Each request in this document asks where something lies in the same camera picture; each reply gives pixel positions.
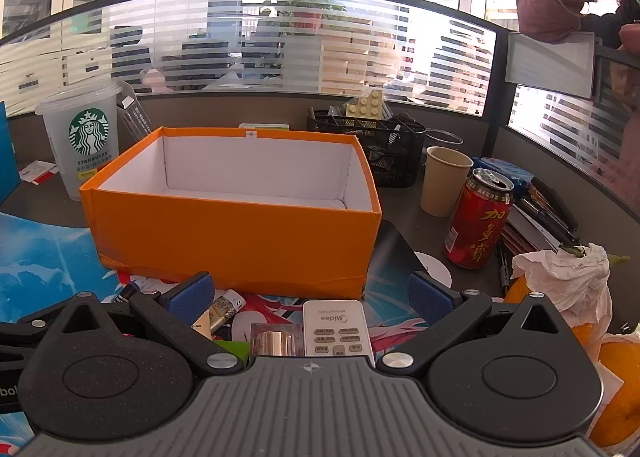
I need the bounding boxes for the clear gold-lined small box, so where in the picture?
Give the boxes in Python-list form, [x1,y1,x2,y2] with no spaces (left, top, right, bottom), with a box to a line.
[249,322,305,358]

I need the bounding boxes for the orange cardboard box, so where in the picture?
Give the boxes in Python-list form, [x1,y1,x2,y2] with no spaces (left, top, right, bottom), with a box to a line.
[79,126,383,300]

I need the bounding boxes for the blue patterned packet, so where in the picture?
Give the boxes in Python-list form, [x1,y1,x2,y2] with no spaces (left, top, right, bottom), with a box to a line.
[472,156,533,190]

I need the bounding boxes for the beige paper cup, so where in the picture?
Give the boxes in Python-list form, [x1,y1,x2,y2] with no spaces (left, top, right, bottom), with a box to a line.
[420,146,474,218]

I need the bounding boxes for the dark blue marker pen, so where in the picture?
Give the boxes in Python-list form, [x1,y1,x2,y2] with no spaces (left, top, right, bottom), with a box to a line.
[111,282,140,304]

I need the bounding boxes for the red and white card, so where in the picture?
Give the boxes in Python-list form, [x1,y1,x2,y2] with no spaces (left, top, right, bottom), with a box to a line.
[20,160,58,185]

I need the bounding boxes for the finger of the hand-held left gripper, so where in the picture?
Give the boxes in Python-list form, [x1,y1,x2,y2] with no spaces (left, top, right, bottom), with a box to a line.
[0,309,67,353]

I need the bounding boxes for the blue folder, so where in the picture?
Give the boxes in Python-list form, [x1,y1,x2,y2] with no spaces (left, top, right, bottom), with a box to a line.
[0,101,23,205]

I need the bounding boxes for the crumpled white tissue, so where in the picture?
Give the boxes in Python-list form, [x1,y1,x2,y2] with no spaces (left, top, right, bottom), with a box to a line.
[511,243,613,328]

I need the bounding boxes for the stack of notebooks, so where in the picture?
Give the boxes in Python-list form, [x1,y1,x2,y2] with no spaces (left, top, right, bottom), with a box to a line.
[500,177,581,258]

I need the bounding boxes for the white partition sign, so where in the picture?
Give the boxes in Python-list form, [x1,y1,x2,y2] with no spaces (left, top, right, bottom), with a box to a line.
[505,31,597,99]

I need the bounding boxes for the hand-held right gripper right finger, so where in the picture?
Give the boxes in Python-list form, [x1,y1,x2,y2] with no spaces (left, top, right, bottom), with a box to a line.
[375,270,569,374]

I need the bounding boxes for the green potted plant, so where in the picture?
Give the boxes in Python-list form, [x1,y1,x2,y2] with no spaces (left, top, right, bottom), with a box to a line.
[272,0,351,28]

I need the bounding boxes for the green tube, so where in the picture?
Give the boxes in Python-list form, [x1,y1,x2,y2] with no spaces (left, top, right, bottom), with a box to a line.
[215,339,251,368]

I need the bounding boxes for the black mesh desk organizer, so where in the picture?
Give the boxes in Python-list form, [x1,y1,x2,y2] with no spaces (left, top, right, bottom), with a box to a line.
[306,108,427,189]

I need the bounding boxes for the translucent plastic cup green logo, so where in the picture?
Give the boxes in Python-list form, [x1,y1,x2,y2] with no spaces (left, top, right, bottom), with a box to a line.
[34,82,126,202]

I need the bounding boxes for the cream building block plate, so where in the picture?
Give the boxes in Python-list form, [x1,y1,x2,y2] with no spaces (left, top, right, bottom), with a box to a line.
[342,90,386,119]

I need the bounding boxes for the white remote control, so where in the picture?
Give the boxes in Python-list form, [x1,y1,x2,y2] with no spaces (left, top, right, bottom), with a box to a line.
[302,299,376,368]

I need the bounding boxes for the red drink can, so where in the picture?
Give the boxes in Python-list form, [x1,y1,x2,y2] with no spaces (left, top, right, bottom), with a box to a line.
[443,168,516,270]

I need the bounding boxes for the white round disc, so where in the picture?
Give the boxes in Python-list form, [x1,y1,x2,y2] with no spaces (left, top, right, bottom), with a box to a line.
[414,251,453,288]

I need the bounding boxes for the striped glass partition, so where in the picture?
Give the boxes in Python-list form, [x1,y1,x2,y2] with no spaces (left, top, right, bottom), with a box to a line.
[0,0,501,118]
[507,82,640,208]

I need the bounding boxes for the blue printed desk mat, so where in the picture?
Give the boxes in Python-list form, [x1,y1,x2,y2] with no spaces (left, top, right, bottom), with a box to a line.
[0,211,453,455]

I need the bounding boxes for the orange fruit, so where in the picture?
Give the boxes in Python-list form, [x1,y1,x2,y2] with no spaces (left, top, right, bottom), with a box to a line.
[502,274,598,345]
[587,341,640,449]

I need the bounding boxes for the black pen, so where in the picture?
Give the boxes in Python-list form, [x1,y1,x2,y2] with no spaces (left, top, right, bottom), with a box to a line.
[496,244,511,295]

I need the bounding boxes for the round metal tin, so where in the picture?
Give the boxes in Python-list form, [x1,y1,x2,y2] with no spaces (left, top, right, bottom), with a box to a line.
[425,131,465,148]

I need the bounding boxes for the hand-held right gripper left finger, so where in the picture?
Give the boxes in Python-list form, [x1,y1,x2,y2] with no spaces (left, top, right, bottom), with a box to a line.
[64,272,249,379]

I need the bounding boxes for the dark grey printed box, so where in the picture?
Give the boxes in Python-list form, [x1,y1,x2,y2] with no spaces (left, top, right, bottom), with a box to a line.
[116,82,157,144]

